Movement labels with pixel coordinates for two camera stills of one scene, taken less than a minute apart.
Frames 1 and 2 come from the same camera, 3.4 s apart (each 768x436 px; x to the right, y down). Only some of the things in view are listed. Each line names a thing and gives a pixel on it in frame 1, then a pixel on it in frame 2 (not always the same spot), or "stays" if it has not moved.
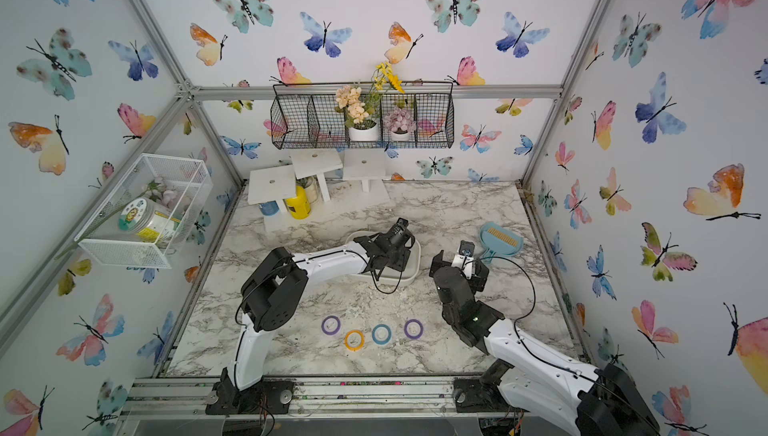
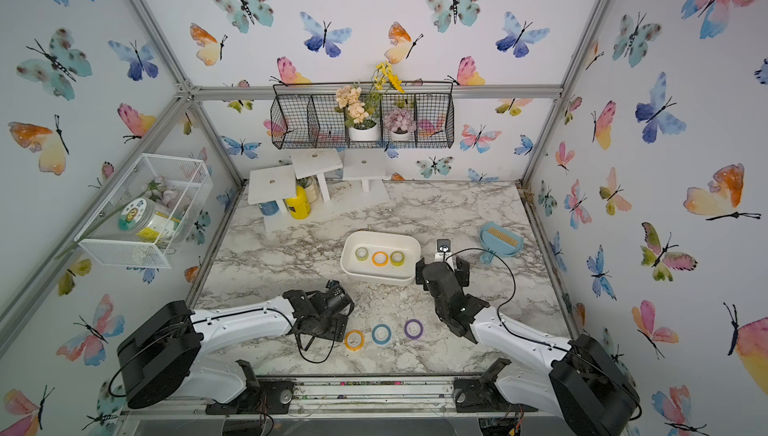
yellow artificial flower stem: (380, 75) stays
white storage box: (388, 275) stays
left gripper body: (398, 261) to (334, 329)
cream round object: (311, 185) stays
